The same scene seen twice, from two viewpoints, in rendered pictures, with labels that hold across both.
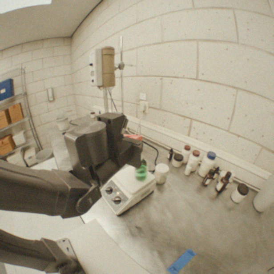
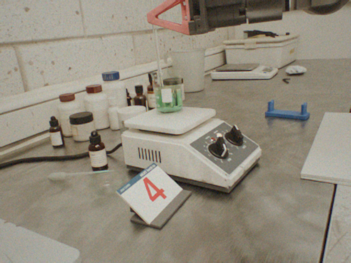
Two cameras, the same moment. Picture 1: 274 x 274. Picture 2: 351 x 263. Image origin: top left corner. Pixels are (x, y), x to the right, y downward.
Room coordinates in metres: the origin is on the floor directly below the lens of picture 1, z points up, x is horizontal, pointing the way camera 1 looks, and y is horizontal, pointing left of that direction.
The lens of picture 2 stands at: (0.42, 0.51, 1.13)
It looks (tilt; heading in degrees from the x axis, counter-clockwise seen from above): 18 degrees down; 256
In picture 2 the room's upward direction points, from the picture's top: 5 degrees counter-clockwise
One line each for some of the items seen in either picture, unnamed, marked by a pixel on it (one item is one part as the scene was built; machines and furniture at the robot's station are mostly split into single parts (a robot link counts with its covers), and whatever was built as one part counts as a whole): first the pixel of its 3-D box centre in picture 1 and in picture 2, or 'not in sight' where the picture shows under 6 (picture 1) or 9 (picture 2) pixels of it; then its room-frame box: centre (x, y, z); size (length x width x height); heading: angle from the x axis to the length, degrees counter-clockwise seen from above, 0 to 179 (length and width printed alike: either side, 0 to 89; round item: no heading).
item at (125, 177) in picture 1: (134, 176); (170, 118); (0.31, 0.01, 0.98); 0.12 x 0.12 x 0.01; 40
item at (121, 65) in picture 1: (116, 66); not in sight; (0.75, 0.12, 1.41); 0.25 x 0.11 x 0.05; 134
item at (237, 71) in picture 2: not in sight; (244, 71); (-0.22, -0.75, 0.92); 0.26 x 0.19 x 0.05; 138
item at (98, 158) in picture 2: not in sight; (96, 148); (0.44, -0.03, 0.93); 0.03 x 0.03 x 0.07
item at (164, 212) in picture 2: not in sight; (156, 192); (0.36, 0.14, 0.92); 0.09 x 0.06 x 0.04; 47
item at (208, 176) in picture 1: (208, 177); (140, 101); (0.31, -0.34, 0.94); 0.04 x 0.04 x 0.09
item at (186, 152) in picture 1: (185, 154); (70, 114); (0.49, -0.27, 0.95); 0.06 x 0.06 x 0.10
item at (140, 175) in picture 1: (141, 170); (167, 91); (0.30, -0.02, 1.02); 0.06 x 0.05 x 0.08; 99
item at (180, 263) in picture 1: (183, 261); (287, 109); (-0.02, -0.13, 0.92); 0.10 x 0.03 x 0.04; 127
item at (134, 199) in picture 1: (129, 187); (185, 143); (0.29, 0.03, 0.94); 0.22 x 0.13 x 0.08; 130
